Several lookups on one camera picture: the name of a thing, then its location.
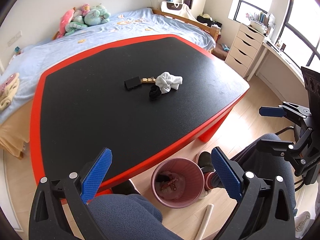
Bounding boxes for pink trash bin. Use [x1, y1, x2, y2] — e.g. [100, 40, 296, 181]
[151, 158, 204, 209]

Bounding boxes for black right shoe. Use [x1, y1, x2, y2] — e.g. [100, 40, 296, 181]
[195, 151, 215, 174]

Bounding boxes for person's right leg jeans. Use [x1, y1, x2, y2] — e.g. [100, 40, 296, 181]
[207, 133, 298, 217]

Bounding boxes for person's leg jeans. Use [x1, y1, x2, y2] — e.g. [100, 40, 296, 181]
[87, 194, 181, 240]
[207, 133, 298, 217]

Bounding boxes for person's left leg jeans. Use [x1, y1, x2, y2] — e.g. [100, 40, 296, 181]
[87, 194, 181, 240]

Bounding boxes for white drawer cabinet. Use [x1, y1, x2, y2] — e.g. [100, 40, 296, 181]
[225, 23, 265, 77]

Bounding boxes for bed with blue sheet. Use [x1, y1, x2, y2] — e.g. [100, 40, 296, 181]
[1, 8, 217, 158]

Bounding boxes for red and black table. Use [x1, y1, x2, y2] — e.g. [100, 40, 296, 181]
[30, 35, 249, 190]

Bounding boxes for black hair scrunchie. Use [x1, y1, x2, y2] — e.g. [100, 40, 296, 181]
[149, 85, 162, 101]

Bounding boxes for white crumpled cloth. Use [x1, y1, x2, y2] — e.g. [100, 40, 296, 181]
[155, 72, 183, 94]

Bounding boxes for black phone stand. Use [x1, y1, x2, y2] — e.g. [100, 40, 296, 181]
[124, 76, 142, 91]

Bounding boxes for wooden clip by stand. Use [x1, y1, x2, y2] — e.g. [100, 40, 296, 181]
[140, 77, 156, 83]

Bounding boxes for folded pink beige blankets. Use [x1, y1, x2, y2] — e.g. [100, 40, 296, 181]
[0, 73, 20, 112]

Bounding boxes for white tote bag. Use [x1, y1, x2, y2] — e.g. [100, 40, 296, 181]
[161, 0, 197, 22]

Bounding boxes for striped green plush toy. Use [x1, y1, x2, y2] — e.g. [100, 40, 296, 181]
[65, 15, 88, 36]

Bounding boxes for teal plush toy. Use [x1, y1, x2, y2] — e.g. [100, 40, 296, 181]
[84, 4, 110, 26]

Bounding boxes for pink plush toy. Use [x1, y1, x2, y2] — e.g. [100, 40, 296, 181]
[56, 9, 75, 38]

